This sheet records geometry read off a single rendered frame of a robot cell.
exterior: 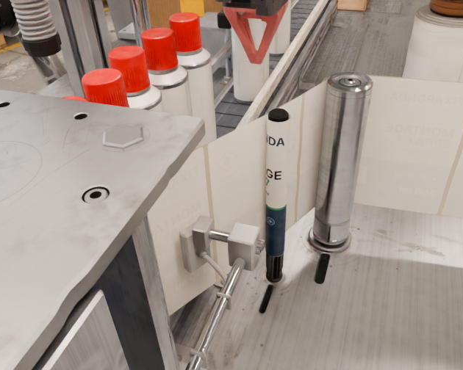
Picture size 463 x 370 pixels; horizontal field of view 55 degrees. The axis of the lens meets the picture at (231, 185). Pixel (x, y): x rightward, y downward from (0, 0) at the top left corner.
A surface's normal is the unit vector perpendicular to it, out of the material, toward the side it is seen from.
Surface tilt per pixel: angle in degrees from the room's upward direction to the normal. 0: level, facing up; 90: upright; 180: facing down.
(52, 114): 0
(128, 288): 90
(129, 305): 90
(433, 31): 92
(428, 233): 0
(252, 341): 0
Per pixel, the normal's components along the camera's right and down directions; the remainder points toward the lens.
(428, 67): -0.69, 0.49
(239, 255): -0.33, 0.59
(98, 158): -0.04, -0.79
